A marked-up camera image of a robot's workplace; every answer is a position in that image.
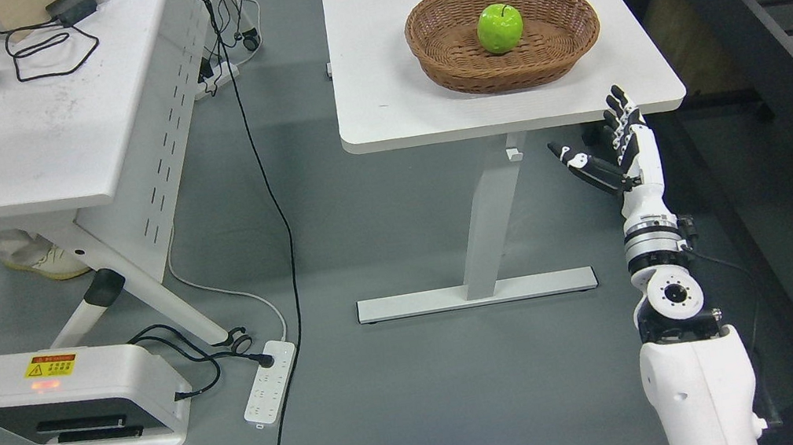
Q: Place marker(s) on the brown wicker basket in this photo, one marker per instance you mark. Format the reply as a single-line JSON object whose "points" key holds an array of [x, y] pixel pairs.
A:
{"points": [[442, 35]]}

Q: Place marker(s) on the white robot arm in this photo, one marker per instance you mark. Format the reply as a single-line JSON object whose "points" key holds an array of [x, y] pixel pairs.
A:
{"points": [[694, 368]]}

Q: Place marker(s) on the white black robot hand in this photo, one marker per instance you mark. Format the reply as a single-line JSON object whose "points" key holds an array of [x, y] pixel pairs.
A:
{"points": [[639, 161]]}

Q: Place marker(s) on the black power adapter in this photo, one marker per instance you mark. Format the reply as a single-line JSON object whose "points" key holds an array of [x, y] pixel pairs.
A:
{"points": [[67, 13]]}

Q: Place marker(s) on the white perforated side table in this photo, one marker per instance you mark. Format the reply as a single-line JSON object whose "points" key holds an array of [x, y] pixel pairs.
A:
{"points": [[93, 160]]}

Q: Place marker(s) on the white power strip on floor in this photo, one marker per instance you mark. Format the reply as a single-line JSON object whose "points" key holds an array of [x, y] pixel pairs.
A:
{"points": [[270, 384]]}

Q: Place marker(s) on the person's white shoe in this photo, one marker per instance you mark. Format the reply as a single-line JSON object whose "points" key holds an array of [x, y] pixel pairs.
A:
{"points": [[57, 264]]}

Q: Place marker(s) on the green apple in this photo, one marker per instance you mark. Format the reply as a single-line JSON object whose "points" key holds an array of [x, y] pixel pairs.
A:
{"points": [[500, 28]]}

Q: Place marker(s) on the white charging dock device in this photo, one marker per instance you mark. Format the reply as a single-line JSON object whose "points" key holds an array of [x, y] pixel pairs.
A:
{"points": [[109, 395]]}

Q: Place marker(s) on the white power strip under table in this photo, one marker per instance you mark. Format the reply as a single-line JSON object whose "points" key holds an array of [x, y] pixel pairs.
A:
{"points": [[224, 72]]}

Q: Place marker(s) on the white standing desk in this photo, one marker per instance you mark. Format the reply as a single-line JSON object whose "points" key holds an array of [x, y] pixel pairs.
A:
{"points": [[420, 72]]}

